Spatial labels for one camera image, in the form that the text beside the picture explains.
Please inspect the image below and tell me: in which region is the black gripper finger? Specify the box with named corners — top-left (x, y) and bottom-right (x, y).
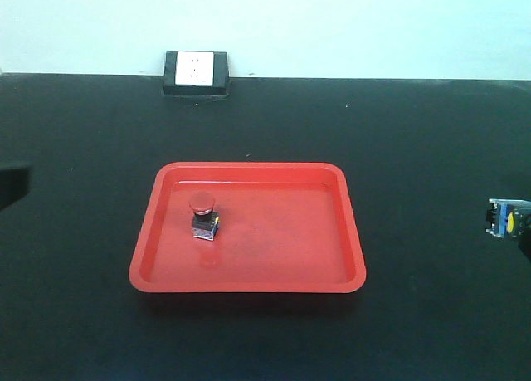
top-left (0, 164), bottom-right (32, 210)
top-left (519, 236), bottom-right (531, 260)

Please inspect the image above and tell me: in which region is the yellow mushroom push button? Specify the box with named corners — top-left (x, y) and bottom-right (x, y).
top-left (485, 198), bottom-right (530, 240)

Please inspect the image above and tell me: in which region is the red mushroom push button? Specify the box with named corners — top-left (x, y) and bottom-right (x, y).
top-left (188, 192), bottom-right (220, 241)

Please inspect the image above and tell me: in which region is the black white power outlet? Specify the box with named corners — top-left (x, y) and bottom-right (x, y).
top-left (163, 51), bottom-right (231, 97)

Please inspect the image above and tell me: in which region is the red plastic tray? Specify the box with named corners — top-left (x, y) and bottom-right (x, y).
top-left (129, 162), bottom-right (367, 293)

